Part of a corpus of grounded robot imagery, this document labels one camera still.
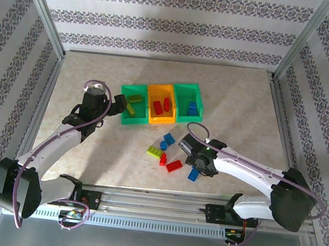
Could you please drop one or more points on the lime green lego brick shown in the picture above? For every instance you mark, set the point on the lime green lego brick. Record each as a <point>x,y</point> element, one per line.
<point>155,152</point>
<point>130,110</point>
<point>135,98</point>

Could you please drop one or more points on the small blue lego brick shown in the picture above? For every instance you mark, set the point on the small blue lego brick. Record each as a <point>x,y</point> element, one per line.
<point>163,144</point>

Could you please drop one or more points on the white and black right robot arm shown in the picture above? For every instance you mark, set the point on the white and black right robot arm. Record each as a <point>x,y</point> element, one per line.
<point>242,172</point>

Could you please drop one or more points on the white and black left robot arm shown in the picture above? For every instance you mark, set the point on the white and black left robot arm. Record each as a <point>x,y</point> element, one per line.
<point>66,143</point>

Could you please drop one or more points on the green plastic bin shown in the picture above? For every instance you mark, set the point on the green plastic bin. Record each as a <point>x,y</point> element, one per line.
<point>140,110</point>
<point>186,95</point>

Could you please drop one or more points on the orange plastic bin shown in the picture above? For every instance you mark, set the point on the orange plastic bin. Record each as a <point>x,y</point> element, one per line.
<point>160,94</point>

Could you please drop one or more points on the small electronics board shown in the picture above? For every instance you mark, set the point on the small electronics board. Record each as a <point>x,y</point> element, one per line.
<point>234,233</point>
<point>71,214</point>

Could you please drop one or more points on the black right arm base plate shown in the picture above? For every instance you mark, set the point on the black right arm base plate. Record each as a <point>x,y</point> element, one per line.
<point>213,213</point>

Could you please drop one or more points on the aluminium side rail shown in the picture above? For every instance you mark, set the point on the aluminium side rail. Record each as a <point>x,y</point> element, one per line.
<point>288,132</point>
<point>45,96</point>

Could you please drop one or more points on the aluminium mounting rail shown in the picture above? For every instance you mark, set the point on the aluminium mounting rail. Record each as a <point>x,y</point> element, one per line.
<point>154,205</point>

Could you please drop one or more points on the thin aluminium cross rail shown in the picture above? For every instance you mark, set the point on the thin aluminium cross rail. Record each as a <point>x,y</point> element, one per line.
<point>169,60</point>

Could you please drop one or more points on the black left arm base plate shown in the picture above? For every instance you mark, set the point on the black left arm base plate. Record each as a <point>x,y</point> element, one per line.
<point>92,200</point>

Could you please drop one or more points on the aluminium frame post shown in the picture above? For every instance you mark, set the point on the aluminium frame post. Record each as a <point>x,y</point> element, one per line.
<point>304,38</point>
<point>44,12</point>

